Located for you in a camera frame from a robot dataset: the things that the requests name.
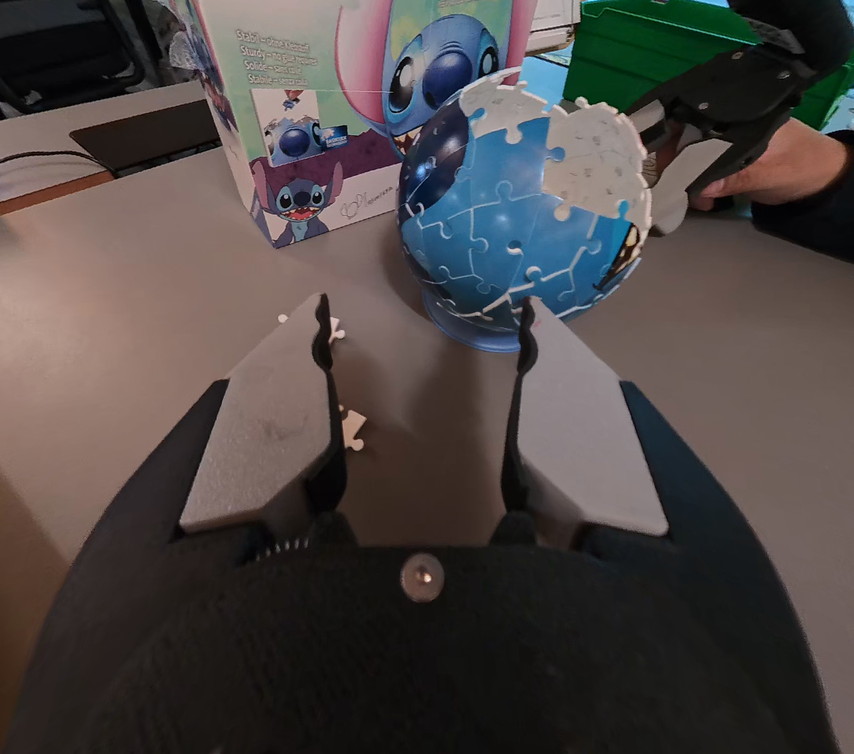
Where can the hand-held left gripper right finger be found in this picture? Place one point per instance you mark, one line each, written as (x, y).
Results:
(580, 440)

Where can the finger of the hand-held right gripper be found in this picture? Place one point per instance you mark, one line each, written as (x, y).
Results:
(650, 127)
(674, 200)

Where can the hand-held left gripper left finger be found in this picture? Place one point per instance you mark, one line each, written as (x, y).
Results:
(267, 447)

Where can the blue puzzle ball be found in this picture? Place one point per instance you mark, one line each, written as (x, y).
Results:
(500, 220)

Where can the white puzzle piece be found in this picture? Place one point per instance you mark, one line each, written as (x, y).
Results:
(353, 427)
(337, 330)

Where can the cartoon printed puzzle box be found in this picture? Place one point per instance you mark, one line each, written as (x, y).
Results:
(300, 33)

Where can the person's right hand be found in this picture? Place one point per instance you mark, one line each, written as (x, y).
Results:
(787, 160)

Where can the green plastic crate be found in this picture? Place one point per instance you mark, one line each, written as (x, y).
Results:
(634, 47)

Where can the black desk mat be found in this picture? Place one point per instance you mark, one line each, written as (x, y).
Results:
(147, 133)

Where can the clear plastic wrap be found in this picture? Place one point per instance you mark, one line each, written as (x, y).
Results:
(177, 33)

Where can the black office chair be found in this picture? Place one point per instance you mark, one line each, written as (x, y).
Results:
(53, 0)

